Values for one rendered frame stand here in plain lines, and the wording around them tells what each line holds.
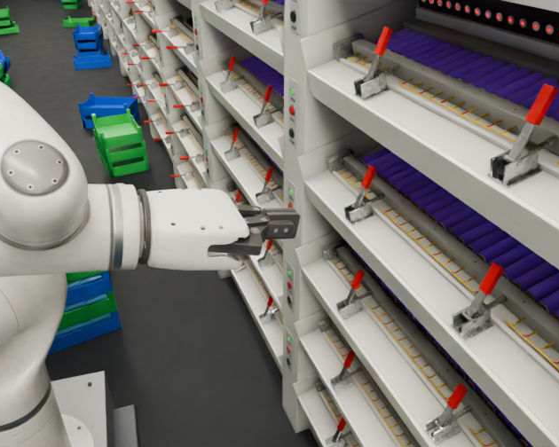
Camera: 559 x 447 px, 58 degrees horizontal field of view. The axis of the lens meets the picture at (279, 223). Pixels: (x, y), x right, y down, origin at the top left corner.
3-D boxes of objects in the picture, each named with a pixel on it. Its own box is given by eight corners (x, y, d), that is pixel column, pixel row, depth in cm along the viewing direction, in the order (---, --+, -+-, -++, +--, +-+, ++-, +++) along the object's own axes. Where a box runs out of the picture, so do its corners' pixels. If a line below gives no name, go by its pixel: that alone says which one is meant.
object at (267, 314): (287, 378, 135) (273, 346, 127) (222, 254, 182) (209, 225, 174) (352, 343, 138) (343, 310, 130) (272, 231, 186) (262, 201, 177)
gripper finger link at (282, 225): (238, 237, 55) (292, 235, 58) (248, 253, 53) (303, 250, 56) (242, 211, 54) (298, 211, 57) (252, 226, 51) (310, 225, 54)
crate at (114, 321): (23, 364, 153) (16, 345, 149) (15, 324, 168) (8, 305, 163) (122, 328, 166) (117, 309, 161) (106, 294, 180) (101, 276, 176)
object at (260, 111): (288, 178, 103) (271, 118, 94) (209, 90, 150) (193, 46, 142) (374, 139, 106) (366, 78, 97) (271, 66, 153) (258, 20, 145)
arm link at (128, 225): (101, 239, 54) (129, 238, 56) (110, 287, 48) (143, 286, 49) (104, 168, 51) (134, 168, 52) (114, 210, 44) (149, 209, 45)
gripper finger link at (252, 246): (177, 243, 50) (202, 221, 55) (248, 269, 49) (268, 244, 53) (178, 232, 50) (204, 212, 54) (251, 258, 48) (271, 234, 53)
